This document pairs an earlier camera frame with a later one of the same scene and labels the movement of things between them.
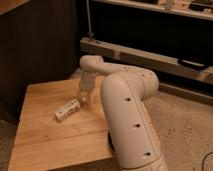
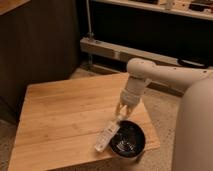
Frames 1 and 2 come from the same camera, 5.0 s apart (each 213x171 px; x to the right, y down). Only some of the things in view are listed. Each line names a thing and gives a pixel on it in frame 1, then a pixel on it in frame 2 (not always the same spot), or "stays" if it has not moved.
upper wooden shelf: x=197 y=8 stays
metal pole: x=90 y=33 stays
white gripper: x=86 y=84 -> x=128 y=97
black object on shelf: x=192 y=62 stays
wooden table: x=43 y=143 stays
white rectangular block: x=68 y=109 -> x=106 y=136
